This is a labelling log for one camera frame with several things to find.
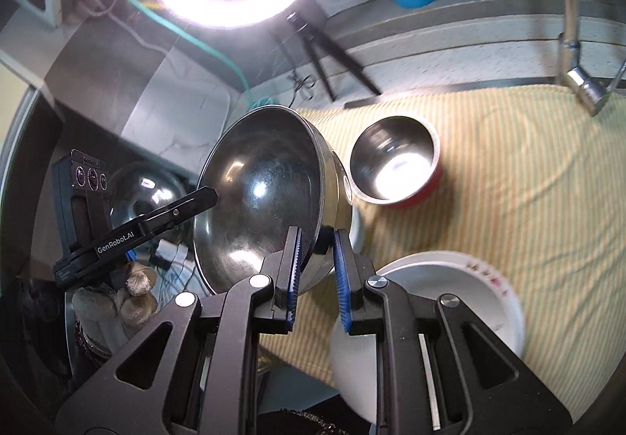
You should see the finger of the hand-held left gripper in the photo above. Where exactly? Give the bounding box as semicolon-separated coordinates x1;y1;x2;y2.
137;187;219;233

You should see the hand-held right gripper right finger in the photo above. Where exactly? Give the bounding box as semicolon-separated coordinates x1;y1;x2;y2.
331;228;574;435

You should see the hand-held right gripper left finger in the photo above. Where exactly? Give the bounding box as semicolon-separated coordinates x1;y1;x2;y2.
55;226;303;435

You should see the large stainless steel bowl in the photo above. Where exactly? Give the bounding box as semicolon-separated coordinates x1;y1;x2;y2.
192;105;354;296

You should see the person's left hand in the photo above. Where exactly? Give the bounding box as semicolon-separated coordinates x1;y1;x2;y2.
72;268;159;324

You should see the shiny steel pot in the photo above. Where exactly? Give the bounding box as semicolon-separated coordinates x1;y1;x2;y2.
108;160;197;243

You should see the white floral plate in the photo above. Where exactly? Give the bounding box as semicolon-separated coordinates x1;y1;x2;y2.
330;250;527;423

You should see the red steel-lined bowl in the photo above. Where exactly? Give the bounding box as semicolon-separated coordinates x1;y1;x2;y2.
350;116;443;207

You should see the black tripod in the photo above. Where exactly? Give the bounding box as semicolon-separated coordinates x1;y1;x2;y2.
286;12;382;103

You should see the striped yellow cloth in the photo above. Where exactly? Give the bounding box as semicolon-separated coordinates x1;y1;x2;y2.
259;84;626;426

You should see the chrome faucet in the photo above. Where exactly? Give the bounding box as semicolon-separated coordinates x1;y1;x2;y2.
552;0;626;118

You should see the teal hose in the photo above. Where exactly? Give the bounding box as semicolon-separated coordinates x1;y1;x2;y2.
117;0;275;109

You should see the black ring light cable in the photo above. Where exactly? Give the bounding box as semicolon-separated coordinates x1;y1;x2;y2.
288;70;316;101

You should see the white cable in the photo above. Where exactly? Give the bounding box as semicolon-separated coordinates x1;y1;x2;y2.
78;0;172;55

